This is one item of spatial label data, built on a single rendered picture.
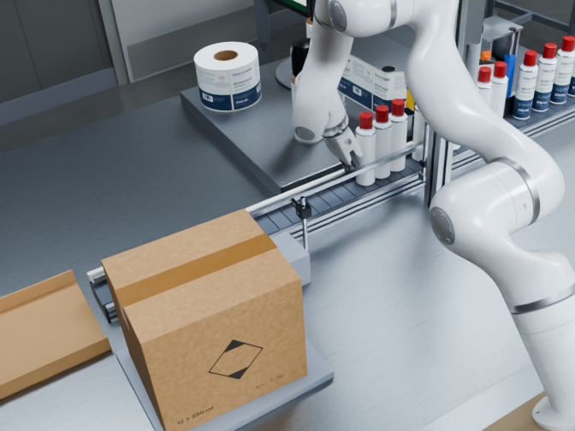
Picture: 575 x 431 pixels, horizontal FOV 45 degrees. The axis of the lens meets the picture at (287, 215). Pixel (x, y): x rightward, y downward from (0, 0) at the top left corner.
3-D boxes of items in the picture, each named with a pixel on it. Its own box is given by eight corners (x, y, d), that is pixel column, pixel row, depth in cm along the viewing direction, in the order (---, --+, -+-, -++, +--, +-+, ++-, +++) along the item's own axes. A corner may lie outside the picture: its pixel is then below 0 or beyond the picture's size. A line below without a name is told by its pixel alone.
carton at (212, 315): (257, 301, 156) (245, 207, 140) (308, 374, 139) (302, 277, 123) (129, 354, 146) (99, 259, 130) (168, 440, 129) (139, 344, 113)
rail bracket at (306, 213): (299, 235, 177) (295, 183, 166) (314, 250, 172) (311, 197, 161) (287, 240, 175) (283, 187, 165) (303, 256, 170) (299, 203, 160)
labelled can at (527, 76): (520, 110, 208) (530, 46, 196) (533, 117, 205) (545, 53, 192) (507, 115, 206) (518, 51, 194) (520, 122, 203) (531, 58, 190)
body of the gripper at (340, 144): (355, 122, 165) (368, 154, 173) (331, 105, 172) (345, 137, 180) (331, 141, 164) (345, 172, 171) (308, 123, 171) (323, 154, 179)
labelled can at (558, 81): (556, 95, 214) (568, 32, 201) (569, 102, 210) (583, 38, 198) (543, 100, 212) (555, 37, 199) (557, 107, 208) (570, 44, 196)
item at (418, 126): (422, 150, 195) (427, 85, 182) (435, 159, 191) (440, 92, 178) (407, 156, 193) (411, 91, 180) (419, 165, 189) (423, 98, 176)
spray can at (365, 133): (367, 174, 188) (368, 107, 175) (379, 183, 184) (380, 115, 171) (352, 180, 186) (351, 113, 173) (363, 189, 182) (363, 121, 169)
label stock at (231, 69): (222, 118, 216) (216, 76, 207) (189, 96, 228) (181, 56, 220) (274, 97, 225) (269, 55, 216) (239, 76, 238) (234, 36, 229)
